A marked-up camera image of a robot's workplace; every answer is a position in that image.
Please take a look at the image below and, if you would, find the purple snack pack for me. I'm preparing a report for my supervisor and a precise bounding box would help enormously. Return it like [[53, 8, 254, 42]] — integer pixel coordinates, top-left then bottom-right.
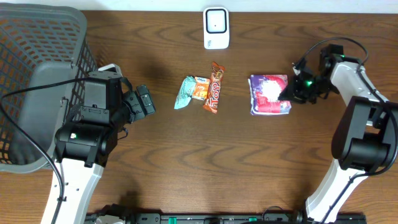
[[248, 75, 292, 116]]

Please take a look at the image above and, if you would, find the teal snack packet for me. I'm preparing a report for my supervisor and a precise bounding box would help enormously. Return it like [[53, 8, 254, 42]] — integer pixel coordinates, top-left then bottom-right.
[[174, 76, 196, 110]]

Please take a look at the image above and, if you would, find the small orange snack packet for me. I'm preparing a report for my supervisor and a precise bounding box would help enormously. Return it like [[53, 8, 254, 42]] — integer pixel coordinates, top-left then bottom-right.
[[192, 77, 210, 101]]

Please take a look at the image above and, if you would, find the orange Top chocolate bar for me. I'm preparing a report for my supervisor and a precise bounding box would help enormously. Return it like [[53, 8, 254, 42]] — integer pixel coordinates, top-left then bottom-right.
[[203, 62, 225, 114]]

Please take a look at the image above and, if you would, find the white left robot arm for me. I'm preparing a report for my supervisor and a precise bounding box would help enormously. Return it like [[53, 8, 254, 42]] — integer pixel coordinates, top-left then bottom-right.
[[41, 71, 155, 223]]

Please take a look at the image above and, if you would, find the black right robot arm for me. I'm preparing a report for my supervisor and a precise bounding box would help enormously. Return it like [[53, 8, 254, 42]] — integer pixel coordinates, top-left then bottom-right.
[[279, 44, 397, 223]]

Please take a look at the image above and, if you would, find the grey plastic mesh basket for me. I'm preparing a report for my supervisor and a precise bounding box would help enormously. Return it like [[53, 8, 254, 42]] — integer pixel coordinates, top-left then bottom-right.
[[1, 3, 98, 158]]

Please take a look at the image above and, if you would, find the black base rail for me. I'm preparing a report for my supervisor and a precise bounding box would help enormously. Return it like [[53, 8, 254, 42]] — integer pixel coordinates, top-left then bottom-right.
[[83, 212, 368, 224]]

